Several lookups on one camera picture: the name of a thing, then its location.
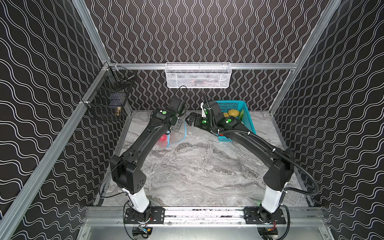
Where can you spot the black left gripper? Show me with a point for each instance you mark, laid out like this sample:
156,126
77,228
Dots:
174,120

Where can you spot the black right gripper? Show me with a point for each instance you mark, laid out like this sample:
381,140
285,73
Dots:
193,119

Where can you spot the clear zip top bag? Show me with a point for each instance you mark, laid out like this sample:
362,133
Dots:
174,138

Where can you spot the red tomato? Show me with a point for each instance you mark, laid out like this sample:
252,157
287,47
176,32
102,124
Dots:
163,138

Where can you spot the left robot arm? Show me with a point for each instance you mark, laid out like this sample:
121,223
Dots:
126,169

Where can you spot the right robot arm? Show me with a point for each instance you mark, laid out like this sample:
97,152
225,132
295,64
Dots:
281,163

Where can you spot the teal plastic basket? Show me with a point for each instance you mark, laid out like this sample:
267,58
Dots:
226,105

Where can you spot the yellow lemon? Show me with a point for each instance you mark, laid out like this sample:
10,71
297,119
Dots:
234,113

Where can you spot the green pepper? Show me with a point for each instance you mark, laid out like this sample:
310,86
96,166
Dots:
241,115

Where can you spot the brass object in basket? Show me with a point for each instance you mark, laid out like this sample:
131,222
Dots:
118,111

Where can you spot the clear wall-mounted basket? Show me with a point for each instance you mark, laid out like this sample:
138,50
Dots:
195,75

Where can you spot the black wire wall basket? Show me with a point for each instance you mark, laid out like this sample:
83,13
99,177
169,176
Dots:
112,91

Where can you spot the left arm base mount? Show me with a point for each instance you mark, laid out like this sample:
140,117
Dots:
152,215

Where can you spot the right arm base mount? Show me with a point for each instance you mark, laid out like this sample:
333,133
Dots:
264,216

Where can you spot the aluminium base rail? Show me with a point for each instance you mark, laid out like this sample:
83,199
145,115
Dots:
204,217

